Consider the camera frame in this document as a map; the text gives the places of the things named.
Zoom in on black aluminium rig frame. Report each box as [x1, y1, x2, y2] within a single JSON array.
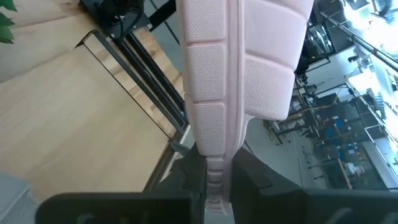
[[118, 0, 191, 131]]

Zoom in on wooden shelf with black legs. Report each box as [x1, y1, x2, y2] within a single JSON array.
[[0, 29, 191, 200]]

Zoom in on artificial plant in black pot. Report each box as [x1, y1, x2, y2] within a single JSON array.
[[0, 0, 18, 44]]

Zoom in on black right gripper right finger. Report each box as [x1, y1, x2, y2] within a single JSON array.
[[230, 147, 304, 224]]

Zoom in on background storage racks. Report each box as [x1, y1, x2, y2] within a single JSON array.
[[264, 0, 398, 190]]

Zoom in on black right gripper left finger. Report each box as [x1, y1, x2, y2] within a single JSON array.
[[154, 142, 208, 200]]

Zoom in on pink slide sandal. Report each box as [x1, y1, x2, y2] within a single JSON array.
[[176, 0, 315, 216]]

